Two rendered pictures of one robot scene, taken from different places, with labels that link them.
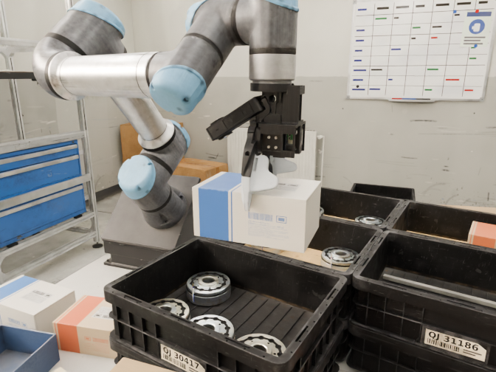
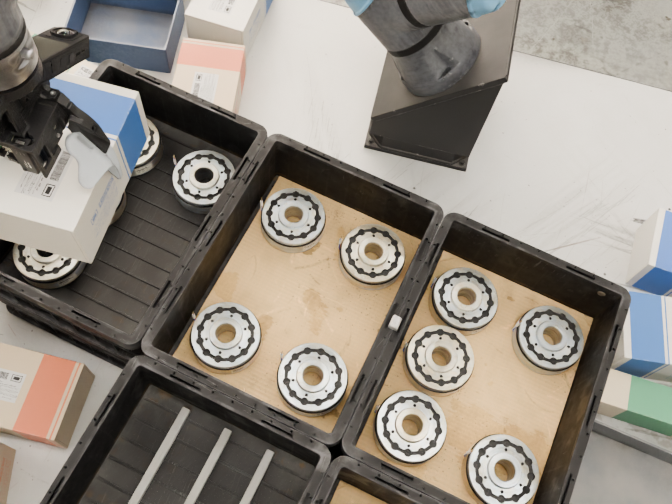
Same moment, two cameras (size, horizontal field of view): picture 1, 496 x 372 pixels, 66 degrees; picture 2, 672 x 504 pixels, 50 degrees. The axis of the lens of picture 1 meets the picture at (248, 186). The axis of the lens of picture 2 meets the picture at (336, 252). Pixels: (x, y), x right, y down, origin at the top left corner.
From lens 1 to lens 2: 1.14 m
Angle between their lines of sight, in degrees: 69
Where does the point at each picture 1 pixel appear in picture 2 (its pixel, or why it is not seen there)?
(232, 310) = (166, 220)
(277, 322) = (138, 277)
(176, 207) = (414, 75)
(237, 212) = not seen: hidden behind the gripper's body
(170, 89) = not seen: outside the picture
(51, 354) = (156, 61)
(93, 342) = not seen: hidden behind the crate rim
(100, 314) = (200, 79)
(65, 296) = (228, 27)
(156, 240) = (387, 83)
